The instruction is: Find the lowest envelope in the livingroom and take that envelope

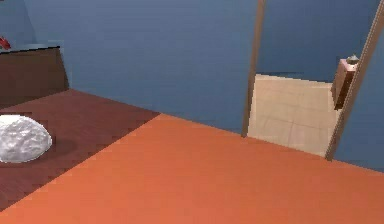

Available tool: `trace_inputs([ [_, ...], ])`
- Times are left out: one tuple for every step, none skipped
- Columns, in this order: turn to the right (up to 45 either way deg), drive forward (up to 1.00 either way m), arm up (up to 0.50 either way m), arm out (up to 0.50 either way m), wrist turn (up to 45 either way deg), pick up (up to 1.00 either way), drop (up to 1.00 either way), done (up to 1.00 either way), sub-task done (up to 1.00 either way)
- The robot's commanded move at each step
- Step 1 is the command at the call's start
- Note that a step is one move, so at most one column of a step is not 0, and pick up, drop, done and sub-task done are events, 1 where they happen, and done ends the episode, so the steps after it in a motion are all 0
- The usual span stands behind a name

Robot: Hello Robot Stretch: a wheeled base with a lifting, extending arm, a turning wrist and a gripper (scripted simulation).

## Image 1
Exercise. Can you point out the white crumpled cushion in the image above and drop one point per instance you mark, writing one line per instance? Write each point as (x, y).
(20, 139)

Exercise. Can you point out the small grey round object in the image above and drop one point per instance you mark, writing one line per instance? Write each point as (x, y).
(352, 59)

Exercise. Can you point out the brown wooden side table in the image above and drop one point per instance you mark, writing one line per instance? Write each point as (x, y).
(343, 83)

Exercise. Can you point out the dark brown cabinet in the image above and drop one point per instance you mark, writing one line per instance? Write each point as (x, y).
(30, 75)

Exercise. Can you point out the red object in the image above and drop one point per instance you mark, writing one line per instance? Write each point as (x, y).
(3, 43)

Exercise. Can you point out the brown wooden door frame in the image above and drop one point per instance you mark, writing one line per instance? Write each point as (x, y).
(253, 66)

